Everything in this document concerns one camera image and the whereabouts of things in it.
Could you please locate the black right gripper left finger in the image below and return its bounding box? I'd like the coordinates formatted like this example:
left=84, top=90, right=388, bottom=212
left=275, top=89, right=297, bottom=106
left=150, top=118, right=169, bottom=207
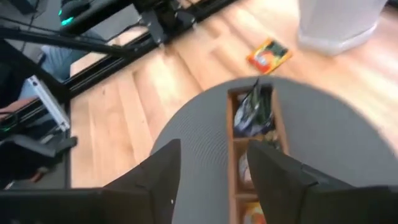
left=103, top=138, right=183, bottom=224

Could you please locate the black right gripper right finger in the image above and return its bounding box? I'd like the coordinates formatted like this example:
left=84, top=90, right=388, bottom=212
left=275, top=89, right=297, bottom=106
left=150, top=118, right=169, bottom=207
left=246, top=139, right=354, bottom=224

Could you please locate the beige tea packet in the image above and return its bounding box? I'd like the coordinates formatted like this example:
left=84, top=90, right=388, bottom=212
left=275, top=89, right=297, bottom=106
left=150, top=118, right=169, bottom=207
left=238, top=151, right=254, bottom=190

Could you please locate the orange tea packet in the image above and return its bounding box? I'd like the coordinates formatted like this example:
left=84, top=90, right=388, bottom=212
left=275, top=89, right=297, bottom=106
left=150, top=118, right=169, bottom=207
left=242, top=201, right=267, bottom=224
left=246, top=37, right=293, bottom=75

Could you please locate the dark blue tea packet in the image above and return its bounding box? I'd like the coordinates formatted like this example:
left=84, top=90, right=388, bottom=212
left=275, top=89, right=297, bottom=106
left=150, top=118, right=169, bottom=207
left=233, top=79, right=262, bottom=137
left=256, top=86, right=276, bottom=132

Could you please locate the wooden tea organizer box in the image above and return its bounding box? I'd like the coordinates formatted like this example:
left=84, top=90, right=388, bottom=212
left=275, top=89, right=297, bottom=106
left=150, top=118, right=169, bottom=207
left=226, top=83, right=290, bottom=224

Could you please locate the round grey woven placemat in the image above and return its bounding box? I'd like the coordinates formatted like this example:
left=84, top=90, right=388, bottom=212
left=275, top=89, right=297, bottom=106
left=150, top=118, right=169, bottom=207
left=150, top=76, right=398, bottom=224

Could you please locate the silver ribbed metal bar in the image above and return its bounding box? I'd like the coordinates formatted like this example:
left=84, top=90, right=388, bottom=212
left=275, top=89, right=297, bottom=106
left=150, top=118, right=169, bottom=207
left=25, top=75, right=72, bottom=132

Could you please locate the person's leg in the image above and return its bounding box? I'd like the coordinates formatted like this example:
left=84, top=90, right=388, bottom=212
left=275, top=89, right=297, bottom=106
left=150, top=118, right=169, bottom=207
left=40, top=29, right=105, bottom=82

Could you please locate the white hexagonal planter pot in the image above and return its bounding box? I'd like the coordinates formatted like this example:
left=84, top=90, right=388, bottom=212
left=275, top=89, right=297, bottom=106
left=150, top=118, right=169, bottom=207
left=297, top=0, right=389, bottom=57

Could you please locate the black metal table frame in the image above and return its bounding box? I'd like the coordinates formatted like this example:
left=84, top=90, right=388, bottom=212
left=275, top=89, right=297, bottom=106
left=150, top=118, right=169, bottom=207
left=0, top=0, right=240, bottom=103

